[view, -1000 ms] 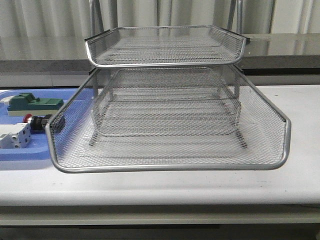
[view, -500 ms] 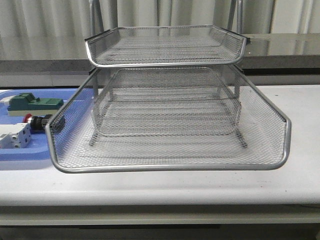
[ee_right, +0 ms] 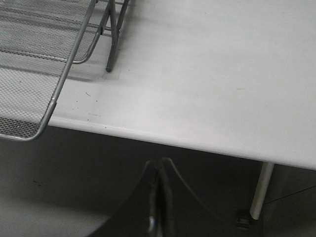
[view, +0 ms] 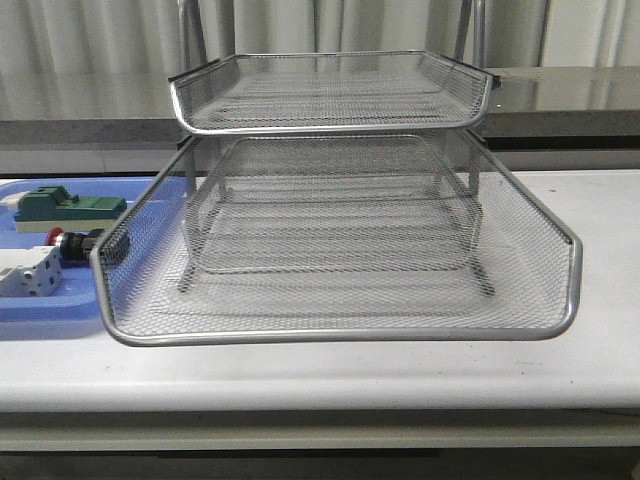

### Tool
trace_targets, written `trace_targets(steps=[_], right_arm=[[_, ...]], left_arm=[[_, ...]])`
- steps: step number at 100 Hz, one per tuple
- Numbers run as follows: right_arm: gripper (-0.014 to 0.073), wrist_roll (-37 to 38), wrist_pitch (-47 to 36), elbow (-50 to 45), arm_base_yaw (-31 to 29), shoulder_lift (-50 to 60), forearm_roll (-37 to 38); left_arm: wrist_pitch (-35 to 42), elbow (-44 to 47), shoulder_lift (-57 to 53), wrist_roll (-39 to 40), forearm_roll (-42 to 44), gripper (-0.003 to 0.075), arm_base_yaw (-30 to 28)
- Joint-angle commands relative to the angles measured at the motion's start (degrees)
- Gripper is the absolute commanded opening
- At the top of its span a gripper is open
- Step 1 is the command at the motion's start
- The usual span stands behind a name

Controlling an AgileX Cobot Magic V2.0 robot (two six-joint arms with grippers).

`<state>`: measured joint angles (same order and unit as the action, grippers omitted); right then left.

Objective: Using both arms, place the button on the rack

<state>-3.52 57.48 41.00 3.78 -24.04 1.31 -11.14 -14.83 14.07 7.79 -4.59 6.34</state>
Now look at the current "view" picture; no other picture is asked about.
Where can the red emergency stop button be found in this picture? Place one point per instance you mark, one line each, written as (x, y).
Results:
(76, 246)

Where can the blue plastic tray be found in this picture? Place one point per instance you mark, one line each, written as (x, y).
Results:
(75, 297)

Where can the grey stone counter ledge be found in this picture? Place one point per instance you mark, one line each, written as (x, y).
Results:
(531, 102)

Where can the green and beige switch block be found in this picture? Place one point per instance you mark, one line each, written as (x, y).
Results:
(47, 207)

